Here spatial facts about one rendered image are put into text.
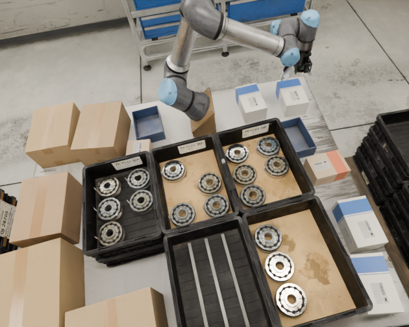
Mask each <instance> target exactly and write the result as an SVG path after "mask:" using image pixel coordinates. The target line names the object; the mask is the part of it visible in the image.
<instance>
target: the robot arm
mask: <svg viewBox="0 0 409 327"><path fill-rule="evenodd" d="M179 12H180V15H181V19H180V23H179V28H178V31H177V35H176V38H175V43H174V46H173V50H172V54H171V55H169V56H168V57H167V58H166V61H165V63H164V79H163V80H162V82H161V83H160V85H159V89H158V98H159V99H160V101H161V102H163V103H164V104H166V105H168V106H171V107H173V108H175V109H178V110H180V111H181V112H184V113H185V114H186V115H187V116H188V117H189V118H190V119H191V120H193V121H200V120H201V119H202V118H203V117H204V116H205V115H206V113H207V111H208V109H209V106H210V98H209V96H208V95H207V94H205V93H203V92H197V91H192V90H190V89H188V88H187V74H188V71H189V68H190V61H189V59H190V55H191V53H192V49H193V46H194V43H195V41H196V38H197V35H198V33H199V34H200V35H202V36H205V37H207V38H210V39H212V40H218V39H222V40H225V41H228V42H231V43H235V44H238V45H241V46H244V47H247V48H250V49H253V50H255V51H259V52H261V53H265V54H267V55H271V56H275V57H277V58H280V61H281V62H282V64H283V65H284V69H283V72H282V75H281V81H282V80H283V79H284V78H285V79H286V80H288V79H289V77H290V73H291V71H292V69H293V68H292V66H294V68H295V70H294V73H295V75H296V74H297V73H298V72H301V73H302V72H304V73H308V74H309V75H310V76H311V75H313V74H312V62H311V59H310V58H309V56H311V54H312V53H311V50H312V48H313V44H314V40H315V37H316V32H317V28H318V26H319V20H320V14H319V12H318V11H316V10H307V11H304V12H303V13H302V15H301V17H300V18H291V19H279V20H275V21H272V23H271V28H270V32H266V31H264V30H261V29H257V28H255V27H252V26H250V25H246V24H244V23H241V22H239V21H236V20H233V19H230V18H227V17H225V14H224V13H223V12H220V11H218V10H216V9H215V7H214V0H181V3H180V8H179Z"/></svg>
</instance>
